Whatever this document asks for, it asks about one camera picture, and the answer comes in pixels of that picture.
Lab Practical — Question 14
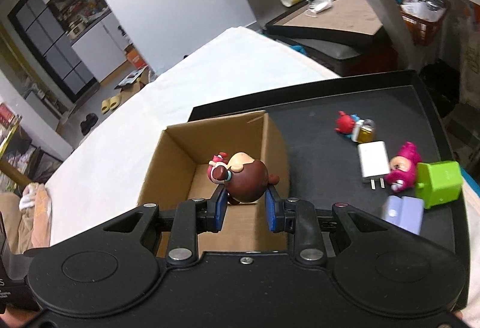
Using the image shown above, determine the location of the black tray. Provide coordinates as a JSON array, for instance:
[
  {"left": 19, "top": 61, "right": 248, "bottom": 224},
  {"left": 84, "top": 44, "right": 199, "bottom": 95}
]
[{"left": 186, "top": 69, "right": 470, "bottom": 299}]

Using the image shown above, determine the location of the yellow slippers pair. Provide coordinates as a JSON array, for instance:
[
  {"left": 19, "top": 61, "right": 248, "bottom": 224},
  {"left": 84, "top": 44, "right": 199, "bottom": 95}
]
[{"left": 101, "top": 95, "right": 121, "bottom": 114}]

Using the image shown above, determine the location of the white face mask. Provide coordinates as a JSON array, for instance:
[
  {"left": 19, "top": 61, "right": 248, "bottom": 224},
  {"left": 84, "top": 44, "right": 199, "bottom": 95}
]
[{"left": 305, "top": 0, "right": 337, "bottom": 17}]

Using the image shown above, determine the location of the white USB charger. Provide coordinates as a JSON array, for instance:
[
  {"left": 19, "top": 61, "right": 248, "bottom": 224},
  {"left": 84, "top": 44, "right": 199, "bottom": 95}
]
[{"left": 357, "top": 141, "right": 391, "bottom": 190}]

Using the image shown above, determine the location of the small cardboard box with magazines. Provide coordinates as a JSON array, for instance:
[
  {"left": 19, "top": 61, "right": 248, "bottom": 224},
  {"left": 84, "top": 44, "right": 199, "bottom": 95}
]
[{"left": 115, "top": 66, "right": 150, "bottom": 90}]

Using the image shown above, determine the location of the black slippers pair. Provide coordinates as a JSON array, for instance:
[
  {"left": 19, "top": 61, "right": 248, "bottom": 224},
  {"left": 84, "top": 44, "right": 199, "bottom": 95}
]
[{"left": 80, "top": 113, "right": 98, "bottom": 137}]

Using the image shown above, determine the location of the green block toy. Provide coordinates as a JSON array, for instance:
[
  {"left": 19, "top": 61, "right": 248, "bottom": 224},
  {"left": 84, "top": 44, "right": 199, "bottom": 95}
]
[{"left": 415, "top": 160, "right": 463, "bottom": 209}]

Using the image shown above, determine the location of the pink-hooded doll figurine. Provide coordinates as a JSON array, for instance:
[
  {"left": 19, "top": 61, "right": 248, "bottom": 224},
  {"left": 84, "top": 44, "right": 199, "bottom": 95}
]
[{"left": 384, "top": 142, "right": 422, "bottom": 193}]

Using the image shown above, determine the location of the red plastic basket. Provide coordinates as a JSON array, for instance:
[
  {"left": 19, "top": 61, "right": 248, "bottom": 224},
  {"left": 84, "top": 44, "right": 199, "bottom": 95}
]
[{"left": 397, "top": 0, "right": 450, "bottom": 47}]

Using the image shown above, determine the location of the orange box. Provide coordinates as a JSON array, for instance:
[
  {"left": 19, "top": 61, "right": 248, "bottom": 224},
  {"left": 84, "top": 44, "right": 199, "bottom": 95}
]
[{"left": 124, "top": 44, "right": 146, "bottom": 69}]

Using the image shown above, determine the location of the red crab bottle toy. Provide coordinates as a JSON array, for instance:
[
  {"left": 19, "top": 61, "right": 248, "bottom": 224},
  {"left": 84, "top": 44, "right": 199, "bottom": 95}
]
[{"left": 335, "top": 111, "right": 377, "bottom": 144}]

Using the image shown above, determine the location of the brown-haired doll figurine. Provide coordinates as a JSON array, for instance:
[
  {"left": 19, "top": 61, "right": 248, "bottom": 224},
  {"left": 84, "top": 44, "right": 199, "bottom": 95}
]
[{"left": 207, "top": 152, "right": 280, "bottom": 205}]

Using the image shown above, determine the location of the lavender block toy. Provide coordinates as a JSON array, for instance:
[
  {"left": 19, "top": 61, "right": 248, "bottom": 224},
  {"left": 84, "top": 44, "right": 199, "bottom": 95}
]
[{"left": 382, "top": 196, "right": 424, "bottom": 235}]

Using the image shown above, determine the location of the white kitchen cabinet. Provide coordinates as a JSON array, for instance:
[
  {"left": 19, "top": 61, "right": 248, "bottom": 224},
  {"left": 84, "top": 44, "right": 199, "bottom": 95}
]
[{"left": 43, "top": 0, "right": 125, "bottom": 82}]

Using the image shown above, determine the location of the black framed side board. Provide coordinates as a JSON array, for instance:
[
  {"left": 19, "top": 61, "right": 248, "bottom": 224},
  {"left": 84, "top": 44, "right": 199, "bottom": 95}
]
[{"left": 265, "top": 0, "right": 391, "bottom": 49}]

